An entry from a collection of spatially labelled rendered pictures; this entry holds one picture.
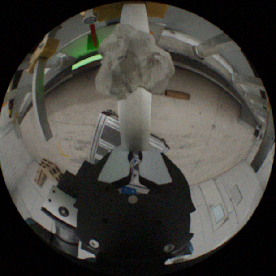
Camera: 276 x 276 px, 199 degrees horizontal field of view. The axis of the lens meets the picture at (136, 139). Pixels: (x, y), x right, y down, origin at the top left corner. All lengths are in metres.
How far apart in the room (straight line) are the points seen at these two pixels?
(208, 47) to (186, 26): 0.24
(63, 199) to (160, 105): 1.05
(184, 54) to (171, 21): 0.24
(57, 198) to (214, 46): 0.58
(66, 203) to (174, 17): 0.74
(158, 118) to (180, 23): 0.95
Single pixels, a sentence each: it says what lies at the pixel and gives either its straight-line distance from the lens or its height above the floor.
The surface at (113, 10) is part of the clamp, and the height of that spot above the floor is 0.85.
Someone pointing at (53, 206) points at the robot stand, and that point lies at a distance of 0.30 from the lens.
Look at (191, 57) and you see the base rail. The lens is 0.34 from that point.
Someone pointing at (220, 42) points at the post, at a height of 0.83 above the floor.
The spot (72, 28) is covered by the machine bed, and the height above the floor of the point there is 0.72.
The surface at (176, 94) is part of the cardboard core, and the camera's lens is 0.95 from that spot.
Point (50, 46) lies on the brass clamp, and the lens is 0.30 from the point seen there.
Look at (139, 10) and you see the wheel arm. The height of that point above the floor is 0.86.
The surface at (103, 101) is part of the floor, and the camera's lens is 1.02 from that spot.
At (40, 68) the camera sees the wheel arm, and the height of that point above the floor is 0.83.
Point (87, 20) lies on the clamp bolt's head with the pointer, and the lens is 0.20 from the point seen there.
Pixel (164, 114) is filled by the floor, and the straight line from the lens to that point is 1.00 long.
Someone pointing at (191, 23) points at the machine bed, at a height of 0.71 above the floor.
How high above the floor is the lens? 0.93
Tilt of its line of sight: 60 degrees down
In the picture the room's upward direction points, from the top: 178 degrees counter-clockwise
